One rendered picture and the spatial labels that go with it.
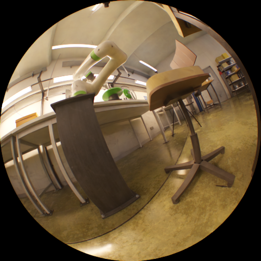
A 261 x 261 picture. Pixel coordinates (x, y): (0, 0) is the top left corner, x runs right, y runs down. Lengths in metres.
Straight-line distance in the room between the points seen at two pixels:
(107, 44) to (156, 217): 1.02
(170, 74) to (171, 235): 0.66
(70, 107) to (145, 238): 0.80
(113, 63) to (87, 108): 0.42
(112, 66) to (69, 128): 0.55
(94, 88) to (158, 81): 0.58
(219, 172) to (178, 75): 0.52
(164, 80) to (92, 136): 0.45
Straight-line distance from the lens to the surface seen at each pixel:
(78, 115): 0.50
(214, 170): 0.54
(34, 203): 1.19
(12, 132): 1.16
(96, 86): 0.75
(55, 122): 0.87
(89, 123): 0.48
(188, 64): 0.70
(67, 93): 1.00
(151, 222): 0.49
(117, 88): 1.05
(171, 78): 0.34
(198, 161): 0.58
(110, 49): 0.62
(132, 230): 0.51
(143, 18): 3.74
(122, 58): 0.69
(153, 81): 0.32
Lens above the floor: 0.45
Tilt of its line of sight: 3 degrees up
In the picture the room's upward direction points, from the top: 23 degrees counter-clockwise
